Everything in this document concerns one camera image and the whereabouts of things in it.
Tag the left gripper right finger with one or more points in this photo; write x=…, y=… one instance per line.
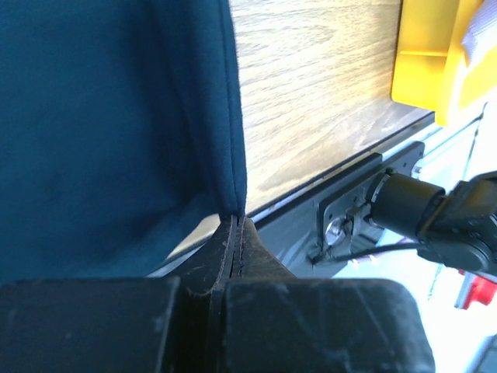
x=272, y=321

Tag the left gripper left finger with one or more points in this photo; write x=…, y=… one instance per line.
x=147, y=324

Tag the navy tank top maroon trim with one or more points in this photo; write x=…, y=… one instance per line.
x=121, y=130

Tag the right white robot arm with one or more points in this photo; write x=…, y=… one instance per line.
x=457, y=229

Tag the mauve tank top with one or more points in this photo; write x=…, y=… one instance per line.
x=480, y=36

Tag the yellow plastic bin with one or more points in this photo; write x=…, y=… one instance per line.
x=433, y=69

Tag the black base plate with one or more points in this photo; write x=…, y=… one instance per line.
x=289, y=241

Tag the aluminium frame rail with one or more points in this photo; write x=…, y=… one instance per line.
x=451, y=156

